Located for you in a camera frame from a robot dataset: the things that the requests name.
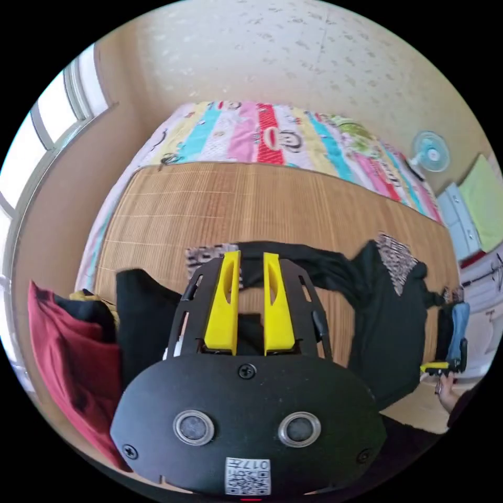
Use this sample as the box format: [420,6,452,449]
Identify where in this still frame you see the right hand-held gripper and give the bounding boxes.
[419,337,469,379]

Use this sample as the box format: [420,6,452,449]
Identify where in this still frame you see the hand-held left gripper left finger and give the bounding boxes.
[204,250,242,352]

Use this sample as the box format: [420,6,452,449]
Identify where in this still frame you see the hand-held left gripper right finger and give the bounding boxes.
[263,252,297,352]

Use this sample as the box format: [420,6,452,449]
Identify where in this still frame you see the black long sleeve shirt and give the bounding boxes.
[115,233,453,412]

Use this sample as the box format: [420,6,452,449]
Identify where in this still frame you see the person's right hand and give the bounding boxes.
[435,372,464,415]

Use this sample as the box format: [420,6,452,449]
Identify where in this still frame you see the bed with woven mat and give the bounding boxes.
[73,100,464,435]

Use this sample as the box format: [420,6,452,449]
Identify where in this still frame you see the light blue cupboard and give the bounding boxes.
[435,152,503,263]

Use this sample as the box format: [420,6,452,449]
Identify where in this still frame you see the pile of clothes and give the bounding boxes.
[26,279,133,473]

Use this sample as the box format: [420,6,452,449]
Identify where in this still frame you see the light blue fan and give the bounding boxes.
[408,130,452,173]

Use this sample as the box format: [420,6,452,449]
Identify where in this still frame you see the window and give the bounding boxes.
[0,42,119,366]

